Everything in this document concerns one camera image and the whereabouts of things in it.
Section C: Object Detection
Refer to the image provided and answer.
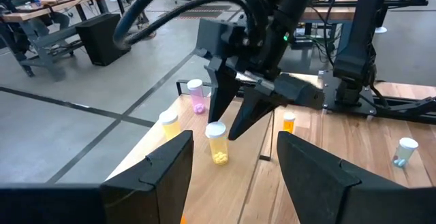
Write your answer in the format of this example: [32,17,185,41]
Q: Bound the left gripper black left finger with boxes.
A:
[100,130,195,224]

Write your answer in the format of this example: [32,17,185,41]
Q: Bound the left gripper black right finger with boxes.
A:
[276,131,407,224]

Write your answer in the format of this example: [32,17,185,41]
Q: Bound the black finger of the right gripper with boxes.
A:
[227,86,284,142]
[205,57,242,123]

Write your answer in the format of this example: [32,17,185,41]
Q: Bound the pink medicine bottle white cap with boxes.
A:
[186,78,206,115]

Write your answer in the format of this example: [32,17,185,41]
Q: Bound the yellow medicine bottle white cap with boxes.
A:
[158,110,182,141]
[204,121,230,166]

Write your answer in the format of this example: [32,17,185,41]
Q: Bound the wooden shelf black metal legs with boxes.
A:
[105,79,275,224]

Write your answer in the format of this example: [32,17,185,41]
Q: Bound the green medicine bottle white cap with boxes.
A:
[392,137,420,169]

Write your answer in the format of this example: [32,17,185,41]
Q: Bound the dark striped floor mat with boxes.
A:
[176,4,242,20]

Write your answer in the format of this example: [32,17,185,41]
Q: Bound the black floor box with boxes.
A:
[75,12,132,67]

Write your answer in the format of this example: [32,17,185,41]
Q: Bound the wooden workbench grey legs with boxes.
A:
[0,0,108,82]

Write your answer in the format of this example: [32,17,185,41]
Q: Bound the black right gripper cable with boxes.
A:
[112,0,270,48]

